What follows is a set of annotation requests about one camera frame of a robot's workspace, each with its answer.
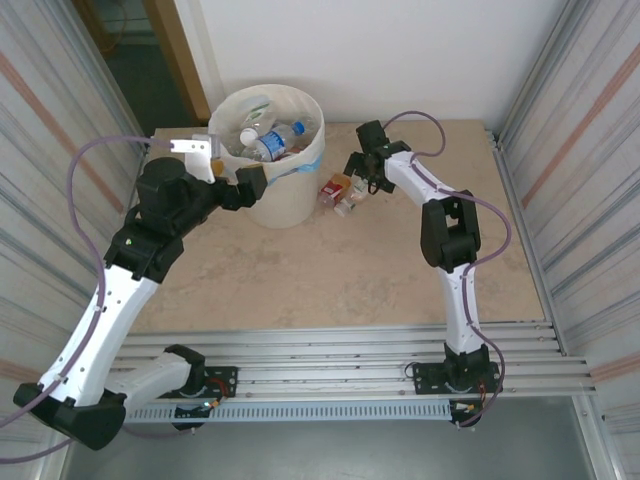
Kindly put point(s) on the small bottle green white label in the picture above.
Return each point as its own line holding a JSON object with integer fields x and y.
{"x": 343, "y": 209}

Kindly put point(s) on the long clear bottle white cap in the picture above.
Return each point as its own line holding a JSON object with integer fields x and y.
{"x": 247, "y": 136}

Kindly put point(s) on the brown Nescafe coffee bottle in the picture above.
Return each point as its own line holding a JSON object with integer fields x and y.
{"x": 292, "y": 152}

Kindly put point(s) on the clear bottle blue label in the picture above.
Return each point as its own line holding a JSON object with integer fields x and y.
{"x": 272, "y": 142}

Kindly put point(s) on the clear bottle red label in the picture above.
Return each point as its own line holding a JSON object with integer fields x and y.
{"x": 332, "y": 189}

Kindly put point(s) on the white bin with plastic liner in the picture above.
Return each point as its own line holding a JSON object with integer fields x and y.
{"x": 310, "y": 160}

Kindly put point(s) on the wooden door frame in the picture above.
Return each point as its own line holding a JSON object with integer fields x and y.
{"x": 175, "y": 55}

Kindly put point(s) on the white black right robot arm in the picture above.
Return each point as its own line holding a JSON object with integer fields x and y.
{"x": 460, "y": 310}

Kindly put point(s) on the yellow power connector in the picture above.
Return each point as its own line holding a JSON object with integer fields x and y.
{"x": 212, "y": 403}
{"x": 467, "y": 407}

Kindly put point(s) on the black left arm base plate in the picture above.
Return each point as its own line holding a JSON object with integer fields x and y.
{"x": 225, "y": 375}

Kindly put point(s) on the white ribbed plastic bin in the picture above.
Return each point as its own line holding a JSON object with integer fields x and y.
{"x": 285, "y": 200}

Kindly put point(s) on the aluminium rail frame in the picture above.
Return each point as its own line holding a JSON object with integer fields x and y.
{"x": 325, "y": 350}

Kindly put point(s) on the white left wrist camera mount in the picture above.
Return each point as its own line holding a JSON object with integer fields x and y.
{"x": 192, "y": 146}

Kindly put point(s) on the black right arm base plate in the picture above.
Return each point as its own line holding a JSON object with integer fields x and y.
{"x": 430, "y": 375}

